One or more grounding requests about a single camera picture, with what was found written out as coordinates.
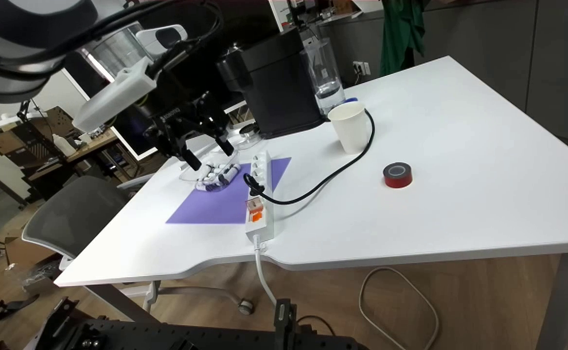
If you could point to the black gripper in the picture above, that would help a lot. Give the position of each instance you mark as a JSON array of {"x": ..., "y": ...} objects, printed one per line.
[{"x": 184, "y": 113}]

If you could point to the white power strip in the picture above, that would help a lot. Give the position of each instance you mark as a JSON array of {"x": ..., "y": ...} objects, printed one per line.
[{"x": 258, "y": 222}]

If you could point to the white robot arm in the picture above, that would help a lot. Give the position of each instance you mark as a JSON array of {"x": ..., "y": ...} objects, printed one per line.
[{"x": 13, "y": 39}]

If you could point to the white plastic block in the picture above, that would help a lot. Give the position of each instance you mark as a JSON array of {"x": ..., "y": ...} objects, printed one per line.
[
  {"x": 231, "y": 172},
  {"x": 210, "y": 179}
]

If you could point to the purple paper mat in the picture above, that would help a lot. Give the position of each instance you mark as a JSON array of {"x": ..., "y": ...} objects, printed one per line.
[{"x": 213, "y": 207}]

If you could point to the black coffee machine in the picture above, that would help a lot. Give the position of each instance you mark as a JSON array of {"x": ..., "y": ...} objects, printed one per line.
[{"x": 278, "y": 84}]

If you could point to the clear plastic water bottle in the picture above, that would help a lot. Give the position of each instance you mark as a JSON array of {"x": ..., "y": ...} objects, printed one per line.
[{"x": 324, "y": 70}]

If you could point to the grey mesh office chair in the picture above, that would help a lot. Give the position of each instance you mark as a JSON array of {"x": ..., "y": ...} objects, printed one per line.
[{"x": 77, "y": 214}]

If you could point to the white paper cup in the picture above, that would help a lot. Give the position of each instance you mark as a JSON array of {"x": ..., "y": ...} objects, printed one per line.
[{"x": 352, "y": 129}]

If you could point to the cluttered wooden background desk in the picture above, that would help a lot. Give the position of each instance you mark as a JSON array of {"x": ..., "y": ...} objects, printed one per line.
[{"x": 52, "y": 127}]

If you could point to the black perforated mounting board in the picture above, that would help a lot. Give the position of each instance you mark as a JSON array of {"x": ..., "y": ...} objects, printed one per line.
[{"x": 188, "y": 337}]

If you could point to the red tape roll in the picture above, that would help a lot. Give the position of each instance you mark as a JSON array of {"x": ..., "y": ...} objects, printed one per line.
[{"x": 398, "y": 175}]

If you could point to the green hanging cloth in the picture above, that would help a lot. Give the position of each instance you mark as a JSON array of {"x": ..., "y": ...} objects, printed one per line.
[{"x": 402, "y": 32}]

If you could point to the grey table leg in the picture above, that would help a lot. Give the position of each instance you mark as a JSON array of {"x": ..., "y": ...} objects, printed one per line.
[{"x": 567, "y": 304}]

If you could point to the white wall outlet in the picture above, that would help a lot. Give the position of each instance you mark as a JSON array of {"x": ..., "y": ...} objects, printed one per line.
[{"x": 363, "y": 69}]

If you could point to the black clamp post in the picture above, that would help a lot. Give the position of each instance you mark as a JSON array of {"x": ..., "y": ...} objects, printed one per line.
[{"x": 285, "y": 323}]

